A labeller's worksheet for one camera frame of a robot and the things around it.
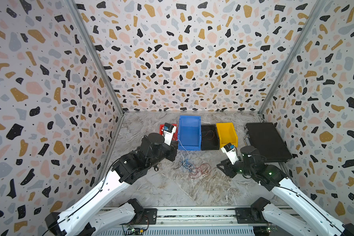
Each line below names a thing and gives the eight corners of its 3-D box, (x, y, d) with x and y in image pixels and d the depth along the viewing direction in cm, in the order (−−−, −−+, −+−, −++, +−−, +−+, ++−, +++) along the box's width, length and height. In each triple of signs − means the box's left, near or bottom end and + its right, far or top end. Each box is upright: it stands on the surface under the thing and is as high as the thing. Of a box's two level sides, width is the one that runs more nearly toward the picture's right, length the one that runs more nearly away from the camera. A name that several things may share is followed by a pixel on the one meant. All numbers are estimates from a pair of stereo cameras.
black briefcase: (255, 162, 96) (258, 158, 92) (243, 127, 116) (246, 122, 111) (288, 162, 96) (293, 158, 92) (271, 127, 116) (275, 122, 111)
